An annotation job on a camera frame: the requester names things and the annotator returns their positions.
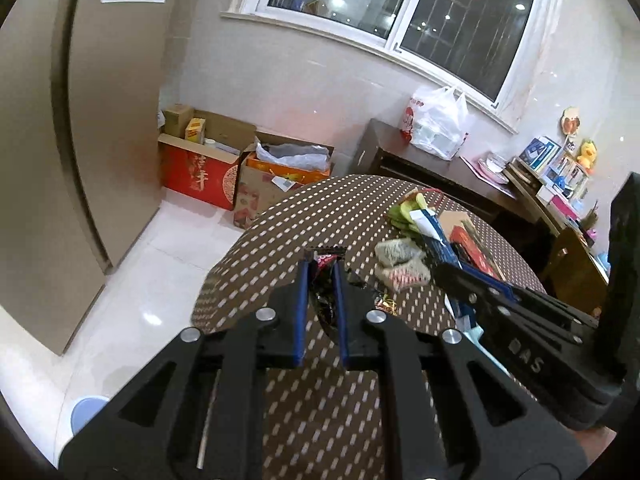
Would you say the light blue plastic bucket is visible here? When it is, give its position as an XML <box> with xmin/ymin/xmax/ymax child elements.
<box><xmin>69</xmin><ymin>395</ymin><xmax>110</xmax><ymax>437</ymax></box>

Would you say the green banana bunch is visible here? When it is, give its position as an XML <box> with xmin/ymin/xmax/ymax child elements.
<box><xmin>389</xmin><ymin>191</ymin><xmax>437</xmax><ymax>234</ymax></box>

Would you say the clear plastic wrap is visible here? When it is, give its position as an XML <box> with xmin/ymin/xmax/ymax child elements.
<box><xmin>256</xmin><ymin>141</ymin><xmax>332</xmax><ymax>173</ymax></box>

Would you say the wooden desk with shelf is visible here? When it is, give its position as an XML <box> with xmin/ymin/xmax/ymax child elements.
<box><xmin>502</xmin><ymin>160</ymin><xmax>610</xmax><ymax>281</ymax></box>

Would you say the brown polka-dot tablecloth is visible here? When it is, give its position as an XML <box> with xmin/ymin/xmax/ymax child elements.
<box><xmin>190</xmin><ymin>174</ymin><xmax>548</xmax><ymax>480</ymax></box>

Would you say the row of books and boxes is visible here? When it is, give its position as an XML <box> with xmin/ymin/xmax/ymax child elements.
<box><xmin>509</xmin><ymin>136</ymin><xmax>591</xmax><ymax>221</ymax></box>

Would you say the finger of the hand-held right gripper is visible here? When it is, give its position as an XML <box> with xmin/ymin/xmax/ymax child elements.
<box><xmin>461</xmin><ymin>259</ymin><xmax>599</xmax><ymax>334</ymax></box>
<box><xmin>431</xmin><ymin>261</ymin><xmax>584</xmax><ymax>347</ymax></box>

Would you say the white-framed sliding window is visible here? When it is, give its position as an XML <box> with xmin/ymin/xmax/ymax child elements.
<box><xmin>222</xmin><ymin>0</ymin><xmax>558</xmax><ymax>133</ymax></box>

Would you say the printed brown cardboard box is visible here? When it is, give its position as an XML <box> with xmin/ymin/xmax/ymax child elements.
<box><xmin>233</xmin><ymin>131</ymin><xmax>335</xmax><ymax>227</ymax></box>

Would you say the red cardboard box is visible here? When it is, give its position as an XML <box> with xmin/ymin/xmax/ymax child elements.
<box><xmin>158</xmin><ymin>133</ymin><xmax>242</xmax><ymax>212</ymax></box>

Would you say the pink paper sheet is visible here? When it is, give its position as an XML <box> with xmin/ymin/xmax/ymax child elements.
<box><xmin>460</xmin><ymin>155</ymin><xmax>517</xmax><ymax>187</ymax></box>

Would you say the brown cardboard piece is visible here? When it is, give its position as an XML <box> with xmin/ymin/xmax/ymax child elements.
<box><xmin>439</xmin><ymin>210</ymin><xmax>482</xmax><ymax>232</ymax></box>

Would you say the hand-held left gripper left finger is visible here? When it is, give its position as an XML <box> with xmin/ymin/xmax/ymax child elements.
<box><xmin>59</xmin><ymin>259</ymin><xmax>313</xmax><ymax>480</ymax></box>

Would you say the blue white torn carton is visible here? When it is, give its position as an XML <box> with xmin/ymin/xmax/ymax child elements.
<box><xmin>409</xmin><ymin>208</ymin><xmax>485</xmax><ymax>340</ymax></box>

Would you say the small brown cardboard box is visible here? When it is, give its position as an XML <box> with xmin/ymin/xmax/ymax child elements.
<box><xmin>161</xmin><ymin>104</ymin><xmax>196</xmax><ymax>139</ymax></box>

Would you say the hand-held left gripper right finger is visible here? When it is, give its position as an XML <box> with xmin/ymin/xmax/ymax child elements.
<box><xmin>332</xmin><ymin>259</ymin><xmax>590</xmax><ymax>480</ymax></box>

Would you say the dark wooden cabinet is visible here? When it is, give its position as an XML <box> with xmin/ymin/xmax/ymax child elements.
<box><xmin>352</xmin><ymin>118</ymin><xmax>522</xmax><ymax>222</ymax></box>

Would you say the cartoon wall decoration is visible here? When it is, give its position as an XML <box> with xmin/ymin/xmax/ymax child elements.
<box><xmin>560</xmin><ymin>106</ymin><xmax>582</xmax><ymax>136</ymax></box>

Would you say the white bowl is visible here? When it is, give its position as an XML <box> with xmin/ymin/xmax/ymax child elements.
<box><xmin>477</xmin><ymin>152</ymin><xmax>511</xmax><ymax>176</ymax></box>

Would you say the white plastic shopping bag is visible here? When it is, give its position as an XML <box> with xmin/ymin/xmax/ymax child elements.
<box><xmin>399</xmin><ymin>85</ymin><xmax>474</xmax><ymax>161</ymax></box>

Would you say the beige double-door refrigerator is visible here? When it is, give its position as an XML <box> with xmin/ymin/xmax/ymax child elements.
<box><xmin>0</xmin><ymin>0</ymin><xmax>198</xmax><ymax>357</ymax></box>

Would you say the black snack wrapper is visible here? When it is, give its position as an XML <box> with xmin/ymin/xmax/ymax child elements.
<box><xmin>306</xmin><ymin>247</ymin><xmax>382</xmax><ymax>347</ymax></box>

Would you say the yellow duck plush toy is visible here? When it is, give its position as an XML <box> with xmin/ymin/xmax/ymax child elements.
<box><xmin>575</xmin><ymin>139</ymin><xmax>599</xmax><ymax>176</ymax></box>

